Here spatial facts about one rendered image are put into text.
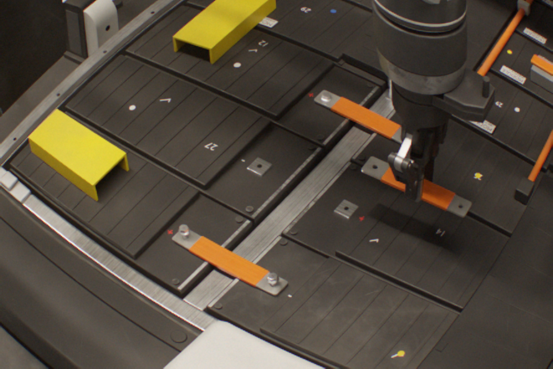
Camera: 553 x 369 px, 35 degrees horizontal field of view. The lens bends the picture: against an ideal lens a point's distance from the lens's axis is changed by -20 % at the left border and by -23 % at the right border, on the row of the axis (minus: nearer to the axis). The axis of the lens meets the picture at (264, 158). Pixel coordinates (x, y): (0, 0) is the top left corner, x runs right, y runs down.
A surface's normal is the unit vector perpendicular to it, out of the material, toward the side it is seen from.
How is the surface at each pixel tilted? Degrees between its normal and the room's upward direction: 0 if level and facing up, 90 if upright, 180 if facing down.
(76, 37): 90
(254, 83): 0
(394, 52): 90
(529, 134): 0
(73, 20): 90
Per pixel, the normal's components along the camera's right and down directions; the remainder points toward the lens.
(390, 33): -0.74, 0.50
